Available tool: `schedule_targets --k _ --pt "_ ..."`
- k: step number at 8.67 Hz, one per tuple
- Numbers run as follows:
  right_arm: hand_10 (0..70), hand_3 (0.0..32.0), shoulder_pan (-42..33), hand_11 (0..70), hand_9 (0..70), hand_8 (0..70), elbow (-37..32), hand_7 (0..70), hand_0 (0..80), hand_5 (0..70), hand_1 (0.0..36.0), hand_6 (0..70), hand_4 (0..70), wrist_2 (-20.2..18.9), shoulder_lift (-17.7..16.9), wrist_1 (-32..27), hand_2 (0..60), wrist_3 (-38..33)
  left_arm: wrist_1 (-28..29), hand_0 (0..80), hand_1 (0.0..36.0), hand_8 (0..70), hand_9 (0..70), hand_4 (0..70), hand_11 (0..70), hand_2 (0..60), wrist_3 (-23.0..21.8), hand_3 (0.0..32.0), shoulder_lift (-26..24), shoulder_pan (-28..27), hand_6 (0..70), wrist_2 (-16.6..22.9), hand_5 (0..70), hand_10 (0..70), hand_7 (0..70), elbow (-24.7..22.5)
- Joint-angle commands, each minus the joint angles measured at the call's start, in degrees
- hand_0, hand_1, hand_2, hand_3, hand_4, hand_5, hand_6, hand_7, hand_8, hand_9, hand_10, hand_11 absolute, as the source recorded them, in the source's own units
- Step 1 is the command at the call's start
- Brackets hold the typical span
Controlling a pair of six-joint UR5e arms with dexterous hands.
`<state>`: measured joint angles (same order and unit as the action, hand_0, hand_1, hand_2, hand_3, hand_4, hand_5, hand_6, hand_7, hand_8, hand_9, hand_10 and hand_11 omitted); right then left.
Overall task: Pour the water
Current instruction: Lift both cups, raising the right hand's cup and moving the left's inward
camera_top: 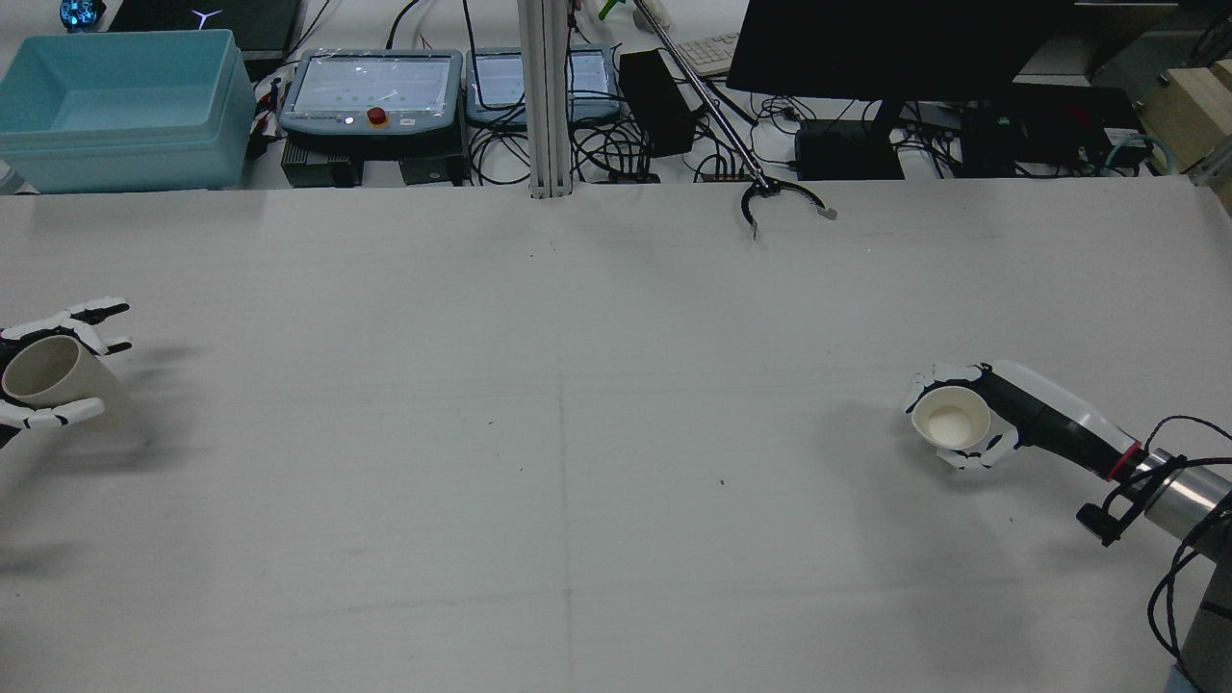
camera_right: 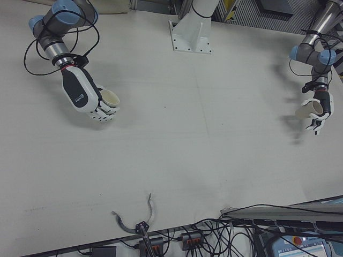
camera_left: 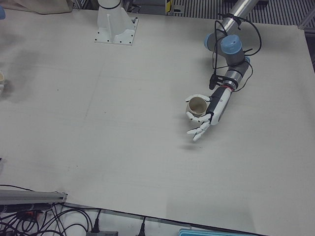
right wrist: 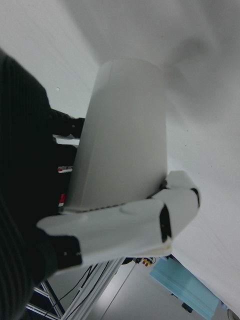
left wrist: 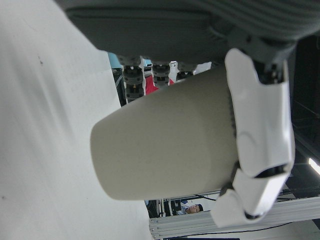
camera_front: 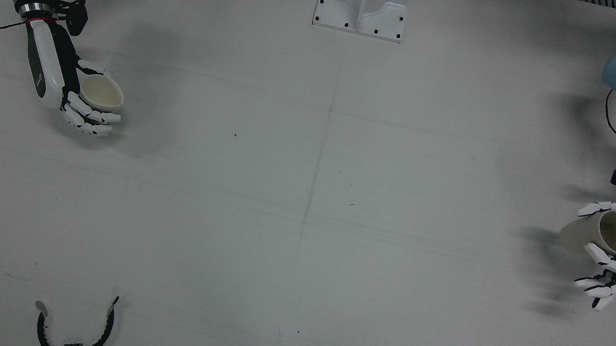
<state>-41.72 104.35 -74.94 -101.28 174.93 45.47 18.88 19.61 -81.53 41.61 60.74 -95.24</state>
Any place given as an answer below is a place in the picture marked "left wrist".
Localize left robot hand white grey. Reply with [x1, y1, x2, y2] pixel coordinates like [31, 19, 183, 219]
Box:
[56, 0, 320, 229]

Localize beige paper cup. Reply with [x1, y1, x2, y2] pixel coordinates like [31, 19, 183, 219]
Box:
[89, 66, 238, 202]

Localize person lying face visible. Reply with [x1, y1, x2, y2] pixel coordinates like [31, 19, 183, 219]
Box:
[178, 203, 205, 216]

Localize ceiling light strip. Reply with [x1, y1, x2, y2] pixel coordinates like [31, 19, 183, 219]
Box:
[307, 157, 320, 175]

